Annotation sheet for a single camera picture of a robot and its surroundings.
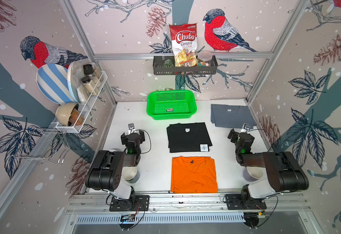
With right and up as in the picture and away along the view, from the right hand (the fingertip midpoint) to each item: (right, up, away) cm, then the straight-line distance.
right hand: (239, 129), depth 93 cm
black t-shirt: (-30, -6, +7) cm, 31 cm away
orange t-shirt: (-31, -25, -10) cm, 41 cm away
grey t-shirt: (+3, +8, +20) cm, 21 cm away
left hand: (-69, +1, 0) cm, 69 cm away
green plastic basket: (-46, +18, +25) cm, 55 cm away
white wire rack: (-86, +14, -23) cm, 91 cm away
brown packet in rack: (-87, +9, -29) cm, 92 cm away
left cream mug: (-68, -24, -12) cm, 73 cm away
